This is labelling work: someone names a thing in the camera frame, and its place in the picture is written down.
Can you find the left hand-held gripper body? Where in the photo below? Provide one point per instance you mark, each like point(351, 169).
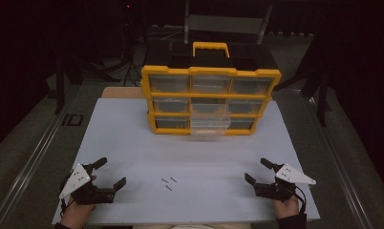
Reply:
point(88, 194)

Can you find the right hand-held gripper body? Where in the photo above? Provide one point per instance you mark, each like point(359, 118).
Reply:
point(276, 191)

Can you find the black tripod stand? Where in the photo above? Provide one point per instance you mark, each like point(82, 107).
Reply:
point(60, 89)

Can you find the small metal screw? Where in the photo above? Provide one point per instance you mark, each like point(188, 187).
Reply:
point(164, 180)
point(168, 188)
point(173, 179)

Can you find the black stand with legs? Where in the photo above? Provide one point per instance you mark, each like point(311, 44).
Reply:
point(322, 101)

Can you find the grey metal stand frame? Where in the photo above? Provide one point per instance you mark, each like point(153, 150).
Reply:
point(225, 24)

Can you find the clear plastic drawer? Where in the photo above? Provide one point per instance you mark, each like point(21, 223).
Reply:
point(209, 122)

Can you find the metal floor rail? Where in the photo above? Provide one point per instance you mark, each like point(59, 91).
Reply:
point(31, 165)
point(339, 178)

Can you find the person's left hand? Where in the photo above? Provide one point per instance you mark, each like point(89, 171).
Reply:
point(75, 214)

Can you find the set of closed clear drawers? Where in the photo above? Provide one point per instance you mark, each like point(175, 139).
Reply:
point(169, 83)

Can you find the white table board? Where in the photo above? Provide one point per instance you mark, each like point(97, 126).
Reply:
point(196, 159)

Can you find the yellow black drawer cabinet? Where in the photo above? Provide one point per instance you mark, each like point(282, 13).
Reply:
point(167, 69)

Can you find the person's right hand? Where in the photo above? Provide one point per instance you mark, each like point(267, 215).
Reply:
point(287, 208)

